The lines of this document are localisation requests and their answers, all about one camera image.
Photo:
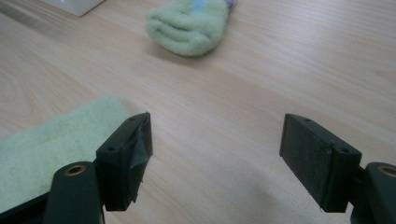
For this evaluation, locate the green fluffy sock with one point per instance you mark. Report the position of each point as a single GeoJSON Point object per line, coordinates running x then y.
{"type": "Point", "coordinates": [46, 149]}
{"type": "Point", "coordinates": [186, 29]}

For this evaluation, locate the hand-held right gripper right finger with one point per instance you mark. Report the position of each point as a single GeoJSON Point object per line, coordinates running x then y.
{"type": "Point", "coordinates": [311, 161]}

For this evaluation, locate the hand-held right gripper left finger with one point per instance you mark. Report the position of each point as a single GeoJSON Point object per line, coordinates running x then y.
{"type": "Point", "coordinates": [123, 168]}

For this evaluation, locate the white box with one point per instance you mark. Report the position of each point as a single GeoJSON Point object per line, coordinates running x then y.
{"type": "Point", "coordinates": [76, 5]}

